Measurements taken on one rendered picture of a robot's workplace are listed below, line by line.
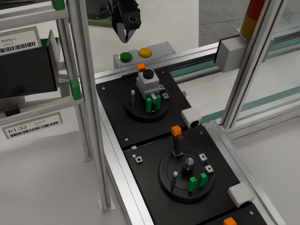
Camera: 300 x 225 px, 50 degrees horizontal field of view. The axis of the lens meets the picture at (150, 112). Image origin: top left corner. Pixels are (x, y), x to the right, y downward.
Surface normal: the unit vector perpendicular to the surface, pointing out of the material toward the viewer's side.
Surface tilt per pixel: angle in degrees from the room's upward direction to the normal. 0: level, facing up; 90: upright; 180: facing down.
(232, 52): 90
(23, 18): 90
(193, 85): 0
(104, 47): 0
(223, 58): 90
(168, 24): 0
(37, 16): 90
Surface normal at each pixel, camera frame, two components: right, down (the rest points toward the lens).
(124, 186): 0.04, -0.62
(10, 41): 0.39, 0.73
